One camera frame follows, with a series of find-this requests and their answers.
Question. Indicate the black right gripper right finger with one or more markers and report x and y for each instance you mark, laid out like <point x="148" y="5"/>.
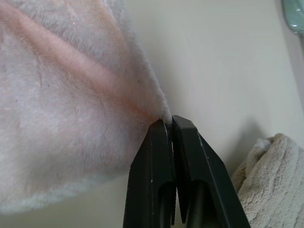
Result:
<point x="204" y="175"/>

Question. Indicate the mint green plastic object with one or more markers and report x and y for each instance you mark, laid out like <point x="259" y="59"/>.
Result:
<point x="294" y="16"/>

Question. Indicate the beige fluffy towel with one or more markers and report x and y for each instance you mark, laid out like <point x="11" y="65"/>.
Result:
<point x="270" y="185"/>

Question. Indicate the pale pink fluffy towel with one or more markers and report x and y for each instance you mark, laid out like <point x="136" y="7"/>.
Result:
<point x="71" y="107"/>

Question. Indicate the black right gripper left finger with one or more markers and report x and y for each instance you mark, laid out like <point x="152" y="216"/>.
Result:
<point x="147" y="175"/>

